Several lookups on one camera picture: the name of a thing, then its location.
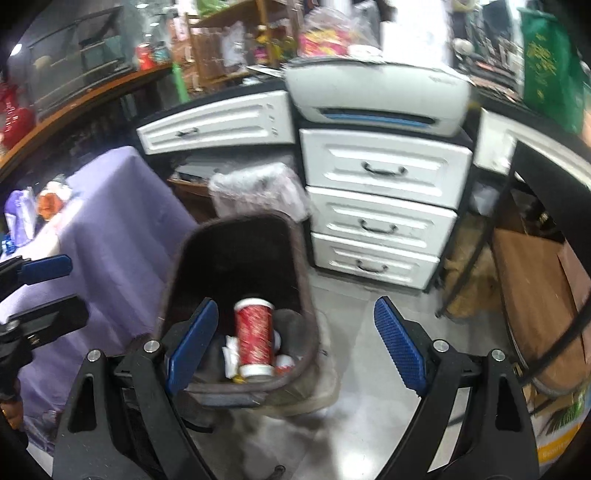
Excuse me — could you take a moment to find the glass display case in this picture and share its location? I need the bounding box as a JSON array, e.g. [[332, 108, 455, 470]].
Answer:
[[28, 9, 139, 118]]

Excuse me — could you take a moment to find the purple plastic packet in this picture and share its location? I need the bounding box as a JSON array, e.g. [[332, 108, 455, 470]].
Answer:
[[4, 190, 37, 241]]

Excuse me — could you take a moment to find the red tin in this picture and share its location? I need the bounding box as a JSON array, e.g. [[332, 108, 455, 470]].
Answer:
[[135, 42, 155, 71]]

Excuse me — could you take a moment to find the dark brown bin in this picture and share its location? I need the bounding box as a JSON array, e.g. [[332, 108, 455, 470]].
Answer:
[[154, 213, 320, 409]]

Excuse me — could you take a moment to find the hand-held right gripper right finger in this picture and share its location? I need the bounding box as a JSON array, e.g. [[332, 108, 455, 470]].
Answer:
[[373, 296, 541, 480]]

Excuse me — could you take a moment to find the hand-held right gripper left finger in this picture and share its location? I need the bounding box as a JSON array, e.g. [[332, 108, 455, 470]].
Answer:
[[53, 298, 220, 480]]

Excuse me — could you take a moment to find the white yellow printed carton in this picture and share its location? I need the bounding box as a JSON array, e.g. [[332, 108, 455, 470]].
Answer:
[[526, 383, 587, 467]]

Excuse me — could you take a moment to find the wooden desktop rack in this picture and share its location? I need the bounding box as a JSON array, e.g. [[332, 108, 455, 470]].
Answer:
[[185, 0, 305, 86]]

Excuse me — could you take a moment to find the black folding chair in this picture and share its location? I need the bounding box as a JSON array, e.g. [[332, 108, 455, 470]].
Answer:
[[436, 141, 591, 402]]

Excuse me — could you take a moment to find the red vase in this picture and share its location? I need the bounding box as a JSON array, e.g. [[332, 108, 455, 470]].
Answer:
[[0, 80, 35, 148]]

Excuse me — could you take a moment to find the person's left hand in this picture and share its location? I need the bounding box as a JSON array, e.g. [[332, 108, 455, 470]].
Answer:
[[0, 398, 24, 430]]

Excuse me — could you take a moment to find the green bottle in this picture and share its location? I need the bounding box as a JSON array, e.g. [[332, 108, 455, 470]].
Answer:
[[172, 62, 191, 103]]

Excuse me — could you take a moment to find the green gift bag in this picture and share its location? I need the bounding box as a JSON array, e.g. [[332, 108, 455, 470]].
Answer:
[[517, 7, 586, 134]]

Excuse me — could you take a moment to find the purple floral tablecloth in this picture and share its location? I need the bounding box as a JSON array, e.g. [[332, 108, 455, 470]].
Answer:
[[0, 145, 199, 450]]

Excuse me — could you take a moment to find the pink plastic bag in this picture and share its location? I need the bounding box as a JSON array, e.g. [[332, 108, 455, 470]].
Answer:
[[298, 4, 379, 58]]

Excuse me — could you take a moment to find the red foam fruit net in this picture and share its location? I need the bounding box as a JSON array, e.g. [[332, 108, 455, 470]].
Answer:
[[37, 182, 70, 219]]

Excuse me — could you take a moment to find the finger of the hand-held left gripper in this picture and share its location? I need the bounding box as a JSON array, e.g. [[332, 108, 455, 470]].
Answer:
[[0, 255, 73, 291], [9, 296, 89, 347]]

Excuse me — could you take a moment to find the wooden counter shelf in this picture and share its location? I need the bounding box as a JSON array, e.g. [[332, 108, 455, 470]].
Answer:
[[0, 62, 174, 181]]

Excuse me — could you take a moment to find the bin with clear liner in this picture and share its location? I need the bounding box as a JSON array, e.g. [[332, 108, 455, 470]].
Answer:
[[208, 162, 311, 222]]

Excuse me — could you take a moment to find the white printer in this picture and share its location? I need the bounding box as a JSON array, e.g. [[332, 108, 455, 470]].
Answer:
[[283, 58, 472, 138]]

